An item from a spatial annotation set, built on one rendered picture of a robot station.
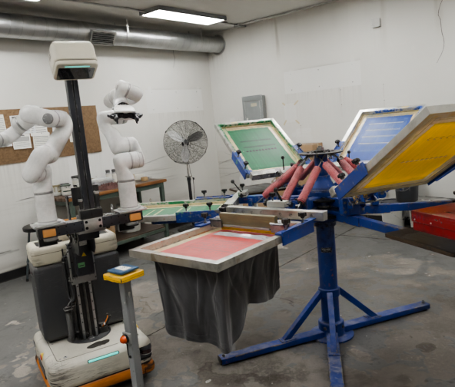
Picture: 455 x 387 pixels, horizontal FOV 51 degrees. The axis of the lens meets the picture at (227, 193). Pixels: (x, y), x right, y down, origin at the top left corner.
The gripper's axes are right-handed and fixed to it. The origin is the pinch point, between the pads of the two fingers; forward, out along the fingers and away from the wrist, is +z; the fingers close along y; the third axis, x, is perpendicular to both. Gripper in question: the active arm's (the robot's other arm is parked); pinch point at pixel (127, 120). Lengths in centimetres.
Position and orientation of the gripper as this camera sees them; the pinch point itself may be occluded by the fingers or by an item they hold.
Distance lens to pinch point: 232.0
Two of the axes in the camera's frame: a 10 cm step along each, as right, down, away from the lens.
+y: 9.5, -0.7, 3.1
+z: 3.1, 4.7, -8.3
